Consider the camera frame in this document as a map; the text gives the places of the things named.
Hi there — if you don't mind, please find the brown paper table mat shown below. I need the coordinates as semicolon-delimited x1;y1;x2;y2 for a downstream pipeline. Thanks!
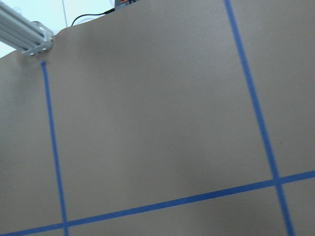
0;0;315;236

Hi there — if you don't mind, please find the aluminium frame post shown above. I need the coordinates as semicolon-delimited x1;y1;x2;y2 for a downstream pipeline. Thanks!
0;2;54;57

